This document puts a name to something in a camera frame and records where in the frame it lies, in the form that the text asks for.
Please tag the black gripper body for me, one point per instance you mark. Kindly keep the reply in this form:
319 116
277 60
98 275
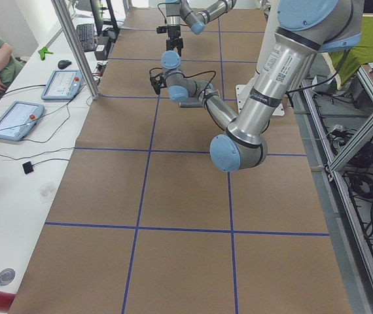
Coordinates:
174 32

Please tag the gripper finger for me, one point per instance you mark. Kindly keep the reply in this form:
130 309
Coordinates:
168 45
179 46

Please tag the pink towel with grey edge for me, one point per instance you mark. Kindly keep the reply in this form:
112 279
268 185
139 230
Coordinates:
191 103

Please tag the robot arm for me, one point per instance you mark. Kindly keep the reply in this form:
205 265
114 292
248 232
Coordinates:
180 11
305 29

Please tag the black box with label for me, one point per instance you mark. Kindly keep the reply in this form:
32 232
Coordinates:
102 49

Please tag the black monitor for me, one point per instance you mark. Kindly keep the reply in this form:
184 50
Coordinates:
104 19

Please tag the black keyboard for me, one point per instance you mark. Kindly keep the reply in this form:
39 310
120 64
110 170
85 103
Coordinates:
85 33

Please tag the black computer mouse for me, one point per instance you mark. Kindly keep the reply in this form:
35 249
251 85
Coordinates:
63 64

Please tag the far teach pendant tablet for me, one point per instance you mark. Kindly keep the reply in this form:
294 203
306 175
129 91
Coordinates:
62 85

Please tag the teach pendant tablet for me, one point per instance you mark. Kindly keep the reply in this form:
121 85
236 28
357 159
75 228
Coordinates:
19 119
62 85

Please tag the green clamp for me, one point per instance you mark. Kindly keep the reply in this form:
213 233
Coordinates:
43 52

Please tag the near teach pendant tablet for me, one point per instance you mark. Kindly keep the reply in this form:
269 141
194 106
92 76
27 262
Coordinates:
19 119

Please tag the small black square device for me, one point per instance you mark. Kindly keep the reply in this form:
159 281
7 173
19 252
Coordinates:
28 167

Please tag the round silver tape dispenser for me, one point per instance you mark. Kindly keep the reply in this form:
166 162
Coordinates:
7 276

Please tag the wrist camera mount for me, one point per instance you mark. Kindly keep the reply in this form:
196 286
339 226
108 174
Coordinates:
161 29
158 83

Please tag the aluminium frame post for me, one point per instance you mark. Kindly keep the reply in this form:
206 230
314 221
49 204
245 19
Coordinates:
69 31

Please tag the aluminium side frame rail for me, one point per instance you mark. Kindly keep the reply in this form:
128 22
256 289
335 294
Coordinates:
337 132

